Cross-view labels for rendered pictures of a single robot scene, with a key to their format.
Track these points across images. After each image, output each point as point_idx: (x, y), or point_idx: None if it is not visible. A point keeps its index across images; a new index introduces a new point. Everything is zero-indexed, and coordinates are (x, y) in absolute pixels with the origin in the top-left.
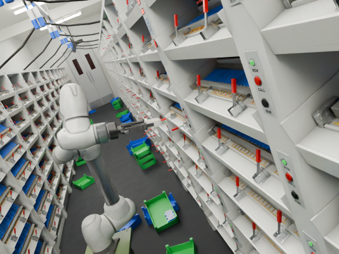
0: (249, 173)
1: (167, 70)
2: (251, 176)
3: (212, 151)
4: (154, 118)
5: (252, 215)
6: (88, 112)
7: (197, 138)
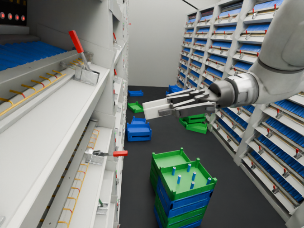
0: (117, 85)
1: (110, 21)
2: (120, 80)
3: (116, 103)
4: (152, 107)
5: (118, 121)
6: (264, 54)
7: (116, 109)
